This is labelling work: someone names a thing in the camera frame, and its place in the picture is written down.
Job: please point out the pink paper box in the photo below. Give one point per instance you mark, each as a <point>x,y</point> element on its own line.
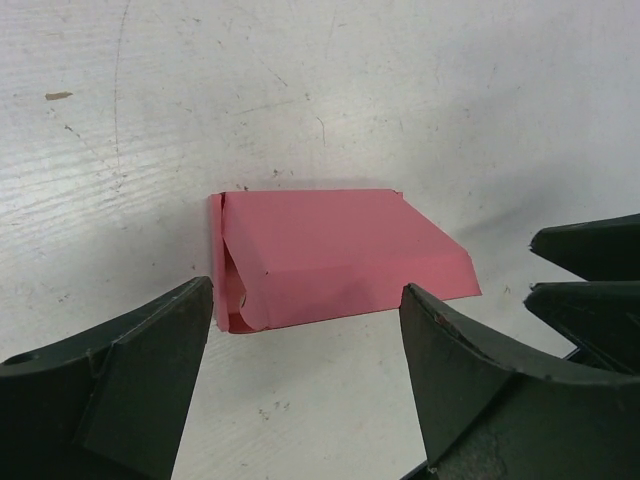
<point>294,257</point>

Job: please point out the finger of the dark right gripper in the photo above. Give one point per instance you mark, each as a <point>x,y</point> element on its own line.
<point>601,318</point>
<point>603,252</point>

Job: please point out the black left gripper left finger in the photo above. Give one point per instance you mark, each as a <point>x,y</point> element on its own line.
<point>110,402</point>

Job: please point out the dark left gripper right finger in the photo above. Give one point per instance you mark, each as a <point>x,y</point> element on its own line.
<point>491,407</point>

